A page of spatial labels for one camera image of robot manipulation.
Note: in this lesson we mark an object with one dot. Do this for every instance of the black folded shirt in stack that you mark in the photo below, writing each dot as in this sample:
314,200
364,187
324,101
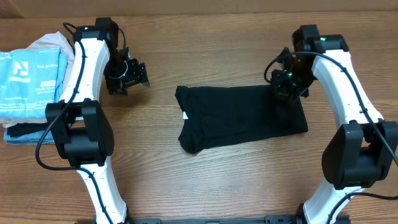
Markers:
21,129

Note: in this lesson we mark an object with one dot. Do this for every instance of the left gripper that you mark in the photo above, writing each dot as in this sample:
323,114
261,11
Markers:
138,74

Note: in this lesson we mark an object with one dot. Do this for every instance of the blue denim folded garment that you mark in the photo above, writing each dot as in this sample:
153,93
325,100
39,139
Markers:
26,139

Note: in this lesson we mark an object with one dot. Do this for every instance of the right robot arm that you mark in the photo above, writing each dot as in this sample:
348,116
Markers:
364,146

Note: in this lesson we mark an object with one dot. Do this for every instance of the beige folded shirt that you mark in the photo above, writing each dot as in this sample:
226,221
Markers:
33,77

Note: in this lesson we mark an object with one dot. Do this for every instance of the black t-shirt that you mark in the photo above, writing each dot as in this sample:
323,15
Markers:
219,116

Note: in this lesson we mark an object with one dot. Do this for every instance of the light blue printed folded shirt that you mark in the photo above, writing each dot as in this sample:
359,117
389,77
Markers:
31,79

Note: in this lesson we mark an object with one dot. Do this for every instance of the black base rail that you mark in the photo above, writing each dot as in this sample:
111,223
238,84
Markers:
211,221

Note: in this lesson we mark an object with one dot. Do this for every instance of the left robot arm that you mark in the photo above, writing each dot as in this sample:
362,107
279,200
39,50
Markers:
81,132

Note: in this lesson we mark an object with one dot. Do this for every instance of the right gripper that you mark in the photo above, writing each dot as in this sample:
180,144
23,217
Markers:
282,91

